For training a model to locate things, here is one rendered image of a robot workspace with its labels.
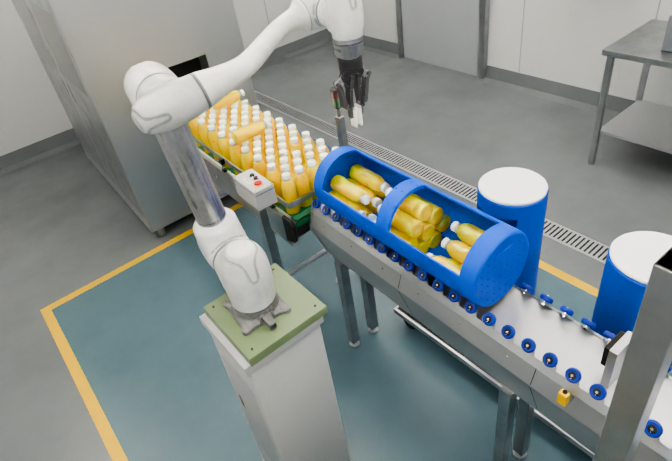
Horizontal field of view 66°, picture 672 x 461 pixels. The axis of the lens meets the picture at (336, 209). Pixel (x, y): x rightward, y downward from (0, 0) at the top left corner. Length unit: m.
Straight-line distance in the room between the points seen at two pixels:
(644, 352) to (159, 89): 1.20
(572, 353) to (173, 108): 1.37
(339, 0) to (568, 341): 1.25
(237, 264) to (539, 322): 1.01
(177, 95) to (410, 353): 2.02
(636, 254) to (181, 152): 1.53
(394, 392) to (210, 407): 0.96
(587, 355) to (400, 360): 1.31
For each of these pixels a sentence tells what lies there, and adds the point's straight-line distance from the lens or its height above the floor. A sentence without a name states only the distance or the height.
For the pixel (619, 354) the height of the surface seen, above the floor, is 1.08.
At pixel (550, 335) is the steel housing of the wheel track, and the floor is 0.93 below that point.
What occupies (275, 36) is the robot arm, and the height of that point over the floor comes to 1.88.
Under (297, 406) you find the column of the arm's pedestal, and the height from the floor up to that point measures 0.63.
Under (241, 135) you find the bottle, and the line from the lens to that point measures 2.67.
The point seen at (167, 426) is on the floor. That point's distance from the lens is 2.99.
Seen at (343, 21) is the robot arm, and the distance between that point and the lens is 1.53.
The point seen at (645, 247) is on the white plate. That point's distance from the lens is 2.07.
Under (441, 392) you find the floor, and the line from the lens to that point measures 2.80.
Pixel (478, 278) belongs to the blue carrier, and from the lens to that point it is 1.69.
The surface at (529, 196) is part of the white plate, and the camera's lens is 2.23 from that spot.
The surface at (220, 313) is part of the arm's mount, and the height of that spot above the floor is 1.04.
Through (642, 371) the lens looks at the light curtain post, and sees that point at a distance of 1.14.
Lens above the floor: 2.32
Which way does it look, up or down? 36 degrees down
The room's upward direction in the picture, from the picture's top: 9 degrees counter-clockwise
